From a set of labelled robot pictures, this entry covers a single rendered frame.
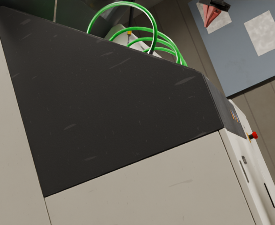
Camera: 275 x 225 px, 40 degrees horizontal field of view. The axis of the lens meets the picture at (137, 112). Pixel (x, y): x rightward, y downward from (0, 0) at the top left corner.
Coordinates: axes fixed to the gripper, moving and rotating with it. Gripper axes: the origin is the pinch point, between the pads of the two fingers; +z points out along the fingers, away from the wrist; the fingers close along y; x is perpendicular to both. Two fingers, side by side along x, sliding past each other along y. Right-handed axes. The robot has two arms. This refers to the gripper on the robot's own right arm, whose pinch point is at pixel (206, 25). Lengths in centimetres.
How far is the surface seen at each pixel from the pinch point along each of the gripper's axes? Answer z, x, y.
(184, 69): 14.7, 35.8, -17.5
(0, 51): 30, 52, 42
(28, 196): 67, 52, 10
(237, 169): 33, 35, -41
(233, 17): -20, -169, 71
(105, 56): 19.0, 41.6, 5.8
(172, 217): 52, 40, -32
